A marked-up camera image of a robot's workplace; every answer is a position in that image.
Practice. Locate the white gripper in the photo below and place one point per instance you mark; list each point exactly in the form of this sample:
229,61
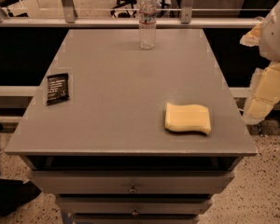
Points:
276,36

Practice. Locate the clear plastic water bottle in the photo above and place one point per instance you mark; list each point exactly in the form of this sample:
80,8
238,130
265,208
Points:
147,23

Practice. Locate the yellow sponge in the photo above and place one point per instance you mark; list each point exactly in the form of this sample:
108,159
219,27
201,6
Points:
187,118

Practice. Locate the black office chair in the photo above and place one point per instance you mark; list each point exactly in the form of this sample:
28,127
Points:
124,0

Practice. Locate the grey drawer cabinet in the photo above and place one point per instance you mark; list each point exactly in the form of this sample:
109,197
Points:
111,133

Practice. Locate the top drawer knob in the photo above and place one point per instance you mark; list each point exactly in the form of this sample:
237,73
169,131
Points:
132,189

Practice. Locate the drawer knob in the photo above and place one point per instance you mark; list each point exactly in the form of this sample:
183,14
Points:
135,212
132,189

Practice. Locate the metal railing with brackets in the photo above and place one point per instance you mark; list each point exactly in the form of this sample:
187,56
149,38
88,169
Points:
67,14

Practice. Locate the black snack packet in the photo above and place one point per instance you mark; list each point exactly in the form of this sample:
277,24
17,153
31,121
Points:
57,88

